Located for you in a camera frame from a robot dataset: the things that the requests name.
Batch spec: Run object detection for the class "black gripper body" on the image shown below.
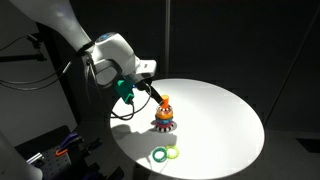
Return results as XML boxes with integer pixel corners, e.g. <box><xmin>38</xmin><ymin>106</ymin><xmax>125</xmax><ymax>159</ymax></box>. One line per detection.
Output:
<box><xmin>131</xmin><ymin>74</ymin><xmax>155</xmax><ymax>94</ymax></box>

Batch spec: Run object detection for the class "black white striped ring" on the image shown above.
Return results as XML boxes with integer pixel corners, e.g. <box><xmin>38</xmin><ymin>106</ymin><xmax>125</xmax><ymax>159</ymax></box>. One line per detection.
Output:
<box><xmin>156</xmin><ymin>103</ymin><xmax>173</xmax><ymax>112</ymax></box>

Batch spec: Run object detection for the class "clear plastic ring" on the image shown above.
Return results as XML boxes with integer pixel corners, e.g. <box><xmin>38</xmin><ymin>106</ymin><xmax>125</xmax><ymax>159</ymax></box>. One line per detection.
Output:
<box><xmin>155</xmin><ymin>104</ymin><xmax>175</xmax><ymax>118</ymax></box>

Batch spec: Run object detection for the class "grey metal vertical pole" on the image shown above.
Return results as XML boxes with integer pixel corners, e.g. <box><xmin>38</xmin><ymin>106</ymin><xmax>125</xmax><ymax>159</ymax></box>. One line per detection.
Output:
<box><xmin>164</xmin><ymin>0</ymin><xmax>172</xmax><ymax>80</ymax></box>

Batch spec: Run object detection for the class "purple clamp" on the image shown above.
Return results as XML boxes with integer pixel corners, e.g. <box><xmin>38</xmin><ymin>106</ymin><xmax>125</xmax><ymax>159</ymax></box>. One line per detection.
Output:
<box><xmin>59</xmin><ymin>132</ymin><xmax>80</xmax><ymax>150</ymax></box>

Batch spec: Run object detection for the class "grey perforated breadboard plate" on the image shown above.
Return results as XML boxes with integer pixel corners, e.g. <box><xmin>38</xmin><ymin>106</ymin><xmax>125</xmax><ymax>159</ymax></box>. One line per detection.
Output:
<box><xmin>39</xmin><ymin>146</ymin><xmax>74</xmax><ymax>180</ymax></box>

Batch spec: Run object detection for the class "colourful ring stacker toy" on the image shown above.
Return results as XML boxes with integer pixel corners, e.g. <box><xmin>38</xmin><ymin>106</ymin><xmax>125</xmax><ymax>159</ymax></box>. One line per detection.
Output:
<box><xmin>154</xmin><ymin>94</ymin><xmax>177</xmax><ymax>133</ymax></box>

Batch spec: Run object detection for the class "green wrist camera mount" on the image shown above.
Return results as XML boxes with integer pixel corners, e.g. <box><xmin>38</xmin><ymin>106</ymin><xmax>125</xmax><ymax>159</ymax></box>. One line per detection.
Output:
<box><xmin>115</xmin><ymin>79</ymin><xmax>136</xmax><ymax>104</ymax></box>

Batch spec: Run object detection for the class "orange bumpy ring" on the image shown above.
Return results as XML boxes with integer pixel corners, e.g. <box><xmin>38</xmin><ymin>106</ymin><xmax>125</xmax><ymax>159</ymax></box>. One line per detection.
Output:
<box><xmin>155</xmin><ymin>112</ymin><xmax>175</xmax><ymax>122</ymax></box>

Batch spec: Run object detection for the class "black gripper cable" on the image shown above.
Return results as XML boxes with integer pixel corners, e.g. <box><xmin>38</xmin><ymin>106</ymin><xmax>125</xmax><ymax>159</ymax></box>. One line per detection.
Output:
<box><xmin>85</xmin><ymin>54</ymin><xmax>153</xmax><ymax>121</ymax></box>

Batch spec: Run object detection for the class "blue ring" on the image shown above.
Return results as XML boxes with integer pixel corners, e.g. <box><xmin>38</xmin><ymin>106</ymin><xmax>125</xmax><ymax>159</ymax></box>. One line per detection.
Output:
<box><xmin>154</xmin><ymin>116</ymin><xmax>175</xmax><ymax>126</ymax></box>

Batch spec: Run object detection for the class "red ring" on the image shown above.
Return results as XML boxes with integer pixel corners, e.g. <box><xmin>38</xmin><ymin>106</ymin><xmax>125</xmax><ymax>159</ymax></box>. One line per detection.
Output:
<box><xmin>154</xmin><ymin>120</ymin><xmax>175</xmax><ymax>129</ymax></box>

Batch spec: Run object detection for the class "lime green toothed ring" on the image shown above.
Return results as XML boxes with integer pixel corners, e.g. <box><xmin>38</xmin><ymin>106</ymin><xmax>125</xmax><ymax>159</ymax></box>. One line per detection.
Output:
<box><xmin>165</xmin><ymin>145</ymin><xmax>180</xmax><ymax>160</ymax></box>

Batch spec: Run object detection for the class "teal green ring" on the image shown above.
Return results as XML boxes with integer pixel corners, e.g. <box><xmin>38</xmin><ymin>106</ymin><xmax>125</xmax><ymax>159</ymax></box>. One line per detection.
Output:
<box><xmin>151</xmin><ymin>147</ymin><xmax>168</xmax><ymax>164</ymax></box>

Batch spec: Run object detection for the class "orange clamp handle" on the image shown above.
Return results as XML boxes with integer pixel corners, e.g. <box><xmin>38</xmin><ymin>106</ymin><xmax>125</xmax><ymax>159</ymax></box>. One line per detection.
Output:
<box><xmin>54</xmin><ymin>147</ymin><xmax>70</xmax><ymax>157</ymax></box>

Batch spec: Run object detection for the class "black hanging cable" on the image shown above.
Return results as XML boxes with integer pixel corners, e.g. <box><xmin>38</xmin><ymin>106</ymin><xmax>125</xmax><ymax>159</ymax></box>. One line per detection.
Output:
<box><xmin>0</xmin><ymin>34</ymin><xmax>73</xmax><ymax>92</ymax></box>

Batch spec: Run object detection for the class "black camera bracket arm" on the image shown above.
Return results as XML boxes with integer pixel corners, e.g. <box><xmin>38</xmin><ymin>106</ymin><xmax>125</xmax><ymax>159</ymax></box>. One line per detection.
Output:
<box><xmin>0</xmin><ymin>33</ymin><xmax>48</xmax><ymax>64</ymax></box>

